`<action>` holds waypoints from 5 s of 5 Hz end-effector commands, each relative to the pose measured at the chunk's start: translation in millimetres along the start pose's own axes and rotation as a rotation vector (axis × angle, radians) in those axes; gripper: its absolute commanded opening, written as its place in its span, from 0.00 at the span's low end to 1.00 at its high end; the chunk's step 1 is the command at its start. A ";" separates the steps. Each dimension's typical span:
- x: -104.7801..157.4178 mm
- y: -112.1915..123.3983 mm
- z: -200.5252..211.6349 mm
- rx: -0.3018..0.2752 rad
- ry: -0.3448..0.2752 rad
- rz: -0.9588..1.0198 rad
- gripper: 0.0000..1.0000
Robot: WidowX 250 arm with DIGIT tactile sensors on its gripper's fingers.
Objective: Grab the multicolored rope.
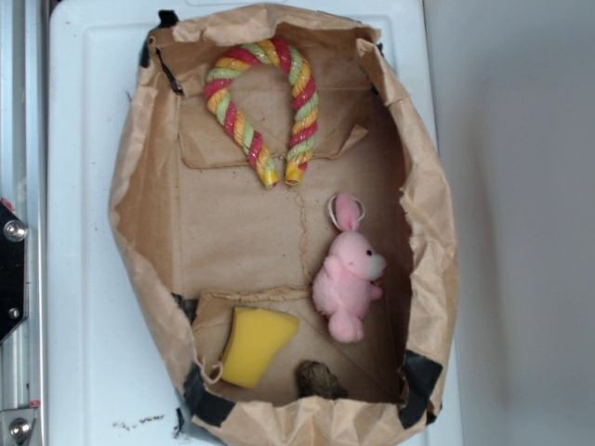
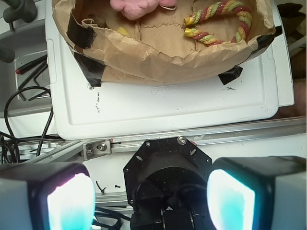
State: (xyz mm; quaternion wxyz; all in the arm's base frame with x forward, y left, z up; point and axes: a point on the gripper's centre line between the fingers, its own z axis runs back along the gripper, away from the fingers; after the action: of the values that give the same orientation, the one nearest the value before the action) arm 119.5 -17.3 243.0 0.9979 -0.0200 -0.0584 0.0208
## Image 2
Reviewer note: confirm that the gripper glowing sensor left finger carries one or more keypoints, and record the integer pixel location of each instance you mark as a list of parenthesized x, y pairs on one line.
[(46, 196)]

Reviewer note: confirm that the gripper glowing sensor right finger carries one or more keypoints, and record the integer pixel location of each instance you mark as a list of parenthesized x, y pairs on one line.
[(258, 193)]

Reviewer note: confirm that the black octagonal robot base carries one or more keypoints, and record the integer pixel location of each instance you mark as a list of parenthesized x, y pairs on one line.
[(166, 185)]

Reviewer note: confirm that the white plastic bin lid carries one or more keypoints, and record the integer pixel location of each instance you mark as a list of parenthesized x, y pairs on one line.
[(114, 109)]

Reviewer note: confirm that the grey tool tray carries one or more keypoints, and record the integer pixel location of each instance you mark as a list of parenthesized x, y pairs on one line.
[(28, 41)]

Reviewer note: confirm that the black tape right lower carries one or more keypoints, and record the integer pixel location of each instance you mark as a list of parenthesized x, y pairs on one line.
[(230, 75)]

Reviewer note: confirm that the black tape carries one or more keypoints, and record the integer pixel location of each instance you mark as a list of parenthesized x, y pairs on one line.
[(92, 69), (80, 36), (230, 75)]

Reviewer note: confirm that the black tape left lower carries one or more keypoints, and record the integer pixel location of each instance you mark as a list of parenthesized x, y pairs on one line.
[(92, 69)]

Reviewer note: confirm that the black tape left inner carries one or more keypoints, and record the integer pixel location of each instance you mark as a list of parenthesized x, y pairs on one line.
[(80, 36)]

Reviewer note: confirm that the brown paper bag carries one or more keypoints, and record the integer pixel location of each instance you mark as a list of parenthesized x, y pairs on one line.
[(191, 43)]

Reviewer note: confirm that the yellow sponge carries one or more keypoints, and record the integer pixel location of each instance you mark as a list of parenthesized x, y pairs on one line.
[(123, 31)]

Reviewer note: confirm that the pink plush bunny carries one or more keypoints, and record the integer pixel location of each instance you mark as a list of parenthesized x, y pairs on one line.
[(135, 9)]

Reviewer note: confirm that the aluminium frame rail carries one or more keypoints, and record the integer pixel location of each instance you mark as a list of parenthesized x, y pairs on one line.
[(240, 132)]

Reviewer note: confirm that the red handled screwdriver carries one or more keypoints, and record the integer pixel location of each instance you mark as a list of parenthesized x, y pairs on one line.
[(28, 66)]

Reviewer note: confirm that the grey clamp handle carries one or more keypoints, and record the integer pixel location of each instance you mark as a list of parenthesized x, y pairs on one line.
[(24, 10)]

